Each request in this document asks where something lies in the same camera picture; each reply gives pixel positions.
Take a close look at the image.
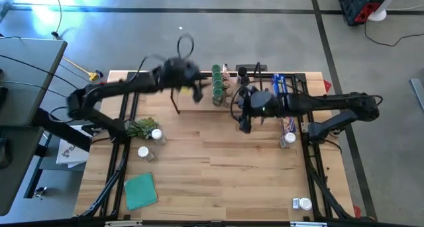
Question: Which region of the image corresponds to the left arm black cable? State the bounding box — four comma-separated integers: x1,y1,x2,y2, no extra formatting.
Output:
137,33,196,74

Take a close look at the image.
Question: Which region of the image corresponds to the black desk cable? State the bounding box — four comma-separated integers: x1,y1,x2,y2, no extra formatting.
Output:
0,53,80,92
0,79,72,102

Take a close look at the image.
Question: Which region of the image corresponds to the small glass jar yellow label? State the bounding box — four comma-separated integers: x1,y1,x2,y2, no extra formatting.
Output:
224,87,234,108

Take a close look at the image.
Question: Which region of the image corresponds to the potted succulent black pot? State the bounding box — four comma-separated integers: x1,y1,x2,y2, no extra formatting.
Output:
125,116,159,141

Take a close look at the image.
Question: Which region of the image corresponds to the white-lidded bagel seasoning jar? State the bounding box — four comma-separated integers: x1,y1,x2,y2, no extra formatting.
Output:
279,132,297,150

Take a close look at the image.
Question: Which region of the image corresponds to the blue plastic wrap box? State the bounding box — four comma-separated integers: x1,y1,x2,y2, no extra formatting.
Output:
271,73,297,135

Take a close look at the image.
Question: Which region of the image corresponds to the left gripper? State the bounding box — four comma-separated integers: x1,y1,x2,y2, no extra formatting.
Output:
160,57,213,104

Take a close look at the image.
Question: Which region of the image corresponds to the metal clamp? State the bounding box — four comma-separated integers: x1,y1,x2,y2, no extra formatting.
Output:
32,186,47,199

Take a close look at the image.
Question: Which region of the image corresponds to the white fan base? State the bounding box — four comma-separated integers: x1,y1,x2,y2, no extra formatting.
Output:
367,0,403,23

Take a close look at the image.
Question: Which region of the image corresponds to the grey metal bar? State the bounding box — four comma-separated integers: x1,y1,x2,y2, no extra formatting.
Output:
409,77,424,112

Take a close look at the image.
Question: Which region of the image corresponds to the yellow cable with plug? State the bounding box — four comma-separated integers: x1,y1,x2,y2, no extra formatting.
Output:
62,56,100,82

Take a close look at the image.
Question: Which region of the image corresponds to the green cloth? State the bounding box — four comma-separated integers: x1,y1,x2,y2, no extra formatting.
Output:
123,172,159,211

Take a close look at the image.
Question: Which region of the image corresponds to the black wire rack wooden shelf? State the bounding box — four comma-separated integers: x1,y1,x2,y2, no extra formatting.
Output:
170,61,268,115

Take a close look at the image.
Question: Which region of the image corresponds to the black floor cable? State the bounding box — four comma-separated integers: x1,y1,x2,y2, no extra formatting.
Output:
50,0,64,39
364,20,424,48

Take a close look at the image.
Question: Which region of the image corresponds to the red black tool case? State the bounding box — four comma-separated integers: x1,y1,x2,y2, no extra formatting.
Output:
337,0,385,26

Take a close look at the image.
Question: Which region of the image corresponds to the black table frame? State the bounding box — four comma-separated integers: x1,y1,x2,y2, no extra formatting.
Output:
78,70,377,223

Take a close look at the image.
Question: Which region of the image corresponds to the white paper with logo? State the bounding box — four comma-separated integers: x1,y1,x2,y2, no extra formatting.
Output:
55,140,90,169

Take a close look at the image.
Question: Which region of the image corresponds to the grey desk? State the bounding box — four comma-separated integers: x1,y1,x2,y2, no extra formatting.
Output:
0,126,46,216
0,37,69,127

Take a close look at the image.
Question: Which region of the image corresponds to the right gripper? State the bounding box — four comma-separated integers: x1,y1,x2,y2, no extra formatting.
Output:
237,86,282,134

